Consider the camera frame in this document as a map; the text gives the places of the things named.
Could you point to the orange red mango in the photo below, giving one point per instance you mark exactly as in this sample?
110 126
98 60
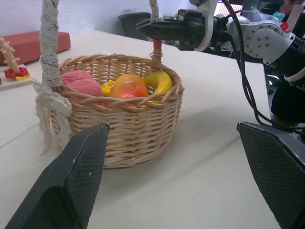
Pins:
128 87

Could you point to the red hexagonal toy piece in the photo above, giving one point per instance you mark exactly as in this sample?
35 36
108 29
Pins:
14 71

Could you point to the wooden toy base board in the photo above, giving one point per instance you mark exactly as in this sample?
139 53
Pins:
14 84

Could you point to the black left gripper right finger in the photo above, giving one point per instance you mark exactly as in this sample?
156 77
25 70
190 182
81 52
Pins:
274 171

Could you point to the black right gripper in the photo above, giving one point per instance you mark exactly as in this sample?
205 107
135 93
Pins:
191 28

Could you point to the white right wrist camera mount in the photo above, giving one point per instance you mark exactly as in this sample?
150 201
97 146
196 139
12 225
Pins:
209 23

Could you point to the yellow toy piece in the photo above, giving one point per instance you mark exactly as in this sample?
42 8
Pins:
23 76

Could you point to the black robot torso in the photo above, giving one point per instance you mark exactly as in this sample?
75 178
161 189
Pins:
289 102

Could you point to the small yellow fruit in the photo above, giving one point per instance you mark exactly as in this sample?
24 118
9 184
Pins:
106 88

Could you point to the black waste bin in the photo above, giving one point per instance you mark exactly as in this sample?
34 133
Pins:
133 25

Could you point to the beige toy peg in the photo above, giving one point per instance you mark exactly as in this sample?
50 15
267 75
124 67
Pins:
9 53

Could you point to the white card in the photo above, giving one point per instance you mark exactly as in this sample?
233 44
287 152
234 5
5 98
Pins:
296 17

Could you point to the pink screen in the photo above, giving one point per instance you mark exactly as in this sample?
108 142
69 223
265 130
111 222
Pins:
228 6

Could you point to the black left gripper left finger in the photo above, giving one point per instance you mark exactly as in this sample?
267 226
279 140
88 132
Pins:
78 167

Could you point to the yellow banana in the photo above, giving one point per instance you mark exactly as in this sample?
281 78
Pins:
163 80

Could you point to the pink peach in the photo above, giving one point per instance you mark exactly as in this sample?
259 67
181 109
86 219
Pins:
83 83

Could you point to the red flat box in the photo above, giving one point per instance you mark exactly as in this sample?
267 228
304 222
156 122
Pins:
26 45

